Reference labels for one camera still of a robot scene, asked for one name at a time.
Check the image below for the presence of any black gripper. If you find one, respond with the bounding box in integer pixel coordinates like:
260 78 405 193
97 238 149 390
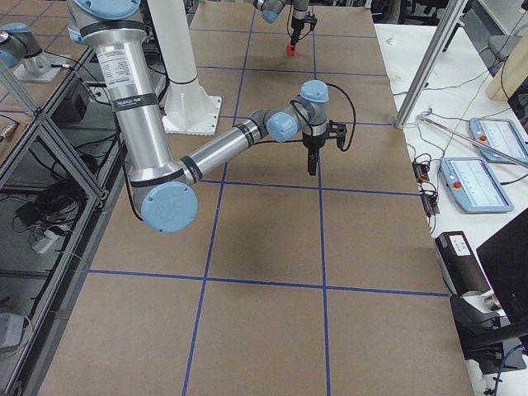
302 132 328 176
290 12 308 46

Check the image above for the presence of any red block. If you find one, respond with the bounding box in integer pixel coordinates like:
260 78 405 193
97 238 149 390
285 44 296 57

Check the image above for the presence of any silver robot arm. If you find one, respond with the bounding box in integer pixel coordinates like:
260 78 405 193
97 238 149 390
68 1 329 233
252 0 317 54

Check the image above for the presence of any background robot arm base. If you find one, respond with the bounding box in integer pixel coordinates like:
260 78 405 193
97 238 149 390
1 22 70 83

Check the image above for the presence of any small electronics board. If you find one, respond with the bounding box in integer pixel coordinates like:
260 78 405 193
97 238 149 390
412 153 440 218

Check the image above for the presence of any near teach pendant tablet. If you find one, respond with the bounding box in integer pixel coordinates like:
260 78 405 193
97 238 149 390
440 157 514 214

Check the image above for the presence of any teach pendant tablet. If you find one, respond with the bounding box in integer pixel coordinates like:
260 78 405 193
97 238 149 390
440 157 514 214
469 118 527 163

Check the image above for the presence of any black box with label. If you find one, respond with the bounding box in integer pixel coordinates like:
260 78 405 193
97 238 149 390
434 231 491 296

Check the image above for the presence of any far teach pendant tablet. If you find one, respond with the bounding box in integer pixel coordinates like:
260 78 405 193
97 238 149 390
469 118 527 163

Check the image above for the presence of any black monitor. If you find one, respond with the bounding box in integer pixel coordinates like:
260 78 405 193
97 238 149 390
477 210 527 320

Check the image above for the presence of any grey power adapter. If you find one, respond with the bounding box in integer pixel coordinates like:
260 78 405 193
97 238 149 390
0 312 25 351

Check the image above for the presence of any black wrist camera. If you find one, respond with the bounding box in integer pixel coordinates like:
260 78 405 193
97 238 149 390
305 12 318 31
327 120 347 150

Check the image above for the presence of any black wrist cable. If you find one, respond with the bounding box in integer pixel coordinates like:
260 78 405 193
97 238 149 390
323 82 356 152

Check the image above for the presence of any metal rod with handle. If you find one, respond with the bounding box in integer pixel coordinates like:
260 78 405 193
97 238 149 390
416 112 527 167

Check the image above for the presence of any white central pedestal column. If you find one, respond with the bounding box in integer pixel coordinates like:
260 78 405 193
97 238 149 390
148 0 222 135

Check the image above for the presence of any aluminium frame post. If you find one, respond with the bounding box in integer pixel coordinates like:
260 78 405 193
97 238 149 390
394 0 469 130

